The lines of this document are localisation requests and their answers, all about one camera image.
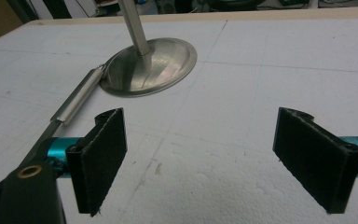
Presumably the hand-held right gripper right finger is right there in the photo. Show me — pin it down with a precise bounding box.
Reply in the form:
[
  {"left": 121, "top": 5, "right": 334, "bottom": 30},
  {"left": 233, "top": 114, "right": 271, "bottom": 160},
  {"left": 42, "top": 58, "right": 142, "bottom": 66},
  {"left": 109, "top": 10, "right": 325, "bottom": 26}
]
[{"left": 272, "top": 106, "right": 358, "bottom": 215}]

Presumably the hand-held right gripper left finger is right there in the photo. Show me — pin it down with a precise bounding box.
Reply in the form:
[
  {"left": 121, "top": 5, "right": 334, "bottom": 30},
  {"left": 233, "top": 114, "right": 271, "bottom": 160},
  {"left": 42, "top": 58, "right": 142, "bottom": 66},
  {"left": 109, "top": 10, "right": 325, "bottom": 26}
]
[{"left": 65, "top": 106, "right": 129, "bottom": 217}]

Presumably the silver metal tube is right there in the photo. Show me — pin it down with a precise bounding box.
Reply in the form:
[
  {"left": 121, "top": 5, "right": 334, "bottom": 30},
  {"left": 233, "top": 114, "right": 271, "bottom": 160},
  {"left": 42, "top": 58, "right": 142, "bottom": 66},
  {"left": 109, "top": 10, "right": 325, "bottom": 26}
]
[{"left": 20, "top": 63, "right": 106, "bottom": 166}]

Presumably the white foam board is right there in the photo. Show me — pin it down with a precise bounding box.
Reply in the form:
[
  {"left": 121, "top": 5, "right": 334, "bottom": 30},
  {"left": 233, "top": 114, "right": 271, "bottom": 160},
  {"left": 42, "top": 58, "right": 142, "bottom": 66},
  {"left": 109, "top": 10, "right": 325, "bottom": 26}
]
[{"left": 0, "top": 18, "right": 358, "bottom": 224}]

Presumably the round metal stand base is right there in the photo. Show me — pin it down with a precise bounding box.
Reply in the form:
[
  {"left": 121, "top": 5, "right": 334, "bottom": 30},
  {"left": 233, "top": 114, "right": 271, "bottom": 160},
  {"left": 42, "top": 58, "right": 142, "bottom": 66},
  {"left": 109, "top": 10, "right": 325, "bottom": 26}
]
[{"left": 99, "top": 0, "right": 199, "bottom": 98}]

